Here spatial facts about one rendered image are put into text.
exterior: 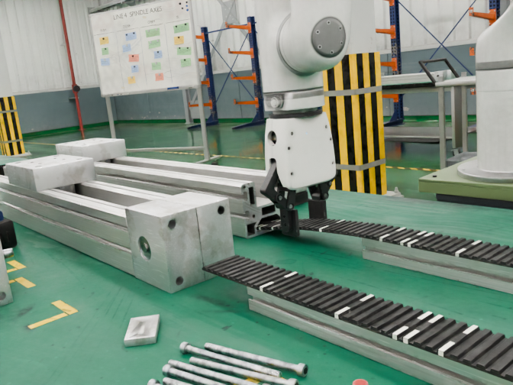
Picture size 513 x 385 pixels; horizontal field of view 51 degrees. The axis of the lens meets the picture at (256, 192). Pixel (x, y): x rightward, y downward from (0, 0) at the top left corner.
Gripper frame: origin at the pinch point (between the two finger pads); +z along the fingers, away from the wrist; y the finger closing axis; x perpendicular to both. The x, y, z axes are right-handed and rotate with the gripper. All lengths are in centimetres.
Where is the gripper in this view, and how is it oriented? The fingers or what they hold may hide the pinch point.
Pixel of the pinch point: (304, 218)
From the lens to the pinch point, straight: 79.6
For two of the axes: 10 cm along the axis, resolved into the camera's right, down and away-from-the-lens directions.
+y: 7.6, -2.1, 6.2
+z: 1.0, 9.7, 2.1
